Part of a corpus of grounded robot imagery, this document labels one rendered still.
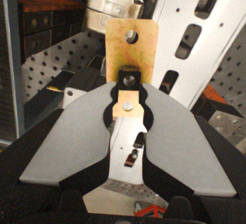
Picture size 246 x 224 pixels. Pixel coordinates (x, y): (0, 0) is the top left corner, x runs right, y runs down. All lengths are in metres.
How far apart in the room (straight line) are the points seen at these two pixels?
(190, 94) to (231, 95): 0.46
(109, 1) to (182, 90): 0.26
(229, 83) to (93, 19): 0.68
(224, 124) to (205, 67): 0.16
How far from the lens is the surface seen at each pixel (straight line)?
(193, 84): 0.43
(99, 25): 0.29
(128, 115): 0.15
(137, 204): 2.97
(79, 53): 0.72
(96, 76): 0.37
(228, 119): 0.48
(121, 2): 0.28
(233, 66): 0.81
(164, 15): 0.37
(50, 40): 0.44
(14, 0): 0.25
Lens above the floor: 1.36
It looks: 59 degrees down
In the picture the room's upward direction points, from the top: 173 degrees counter-clockwise
